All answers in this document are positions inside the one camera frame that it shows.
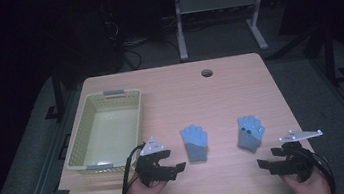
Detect grey metal table frame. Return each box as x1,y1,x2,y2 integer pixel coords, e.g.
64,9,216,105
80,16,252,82
171,0,276,63

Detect black floor cables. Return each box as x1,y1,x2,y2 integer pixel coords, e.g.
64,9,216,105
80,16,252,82
98,0,184,75

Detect blue and grey glove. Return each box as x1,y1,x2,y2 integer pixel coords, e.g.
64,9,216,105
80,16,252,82
178,122,212,166
233,113,269,156

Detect person's right hand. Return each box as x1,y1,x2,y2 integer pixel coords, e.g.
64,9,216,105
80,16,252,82
278,168,332,194

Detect grey cable grommet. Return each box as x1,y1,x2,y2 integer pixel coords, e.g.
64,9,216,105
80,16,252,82
200,67,215,79

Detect black table edge clip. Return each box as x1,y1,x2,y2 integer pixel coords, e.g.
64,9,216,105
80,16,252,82
47,187,72,194

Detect black metal stand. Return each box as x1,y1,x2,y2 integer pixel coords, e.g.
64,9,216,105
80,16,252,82
318,25,344,87
37,62,70,122

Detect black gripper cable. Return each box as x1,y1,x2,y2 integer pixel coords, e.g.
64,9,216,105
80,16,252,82
296,143,338,194
111,142,153,194

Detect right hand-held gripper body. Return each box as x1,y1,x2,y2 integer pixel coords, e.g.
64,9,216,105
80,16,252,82
277,126,330,186

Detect pale yellow plastic basket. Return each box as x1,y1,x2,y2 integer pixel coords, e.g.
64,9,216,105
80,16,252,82
56,86,153,179

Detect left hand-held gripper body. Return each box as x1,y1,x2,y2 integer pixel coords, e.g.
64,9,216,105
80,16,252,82
130,134,176,187

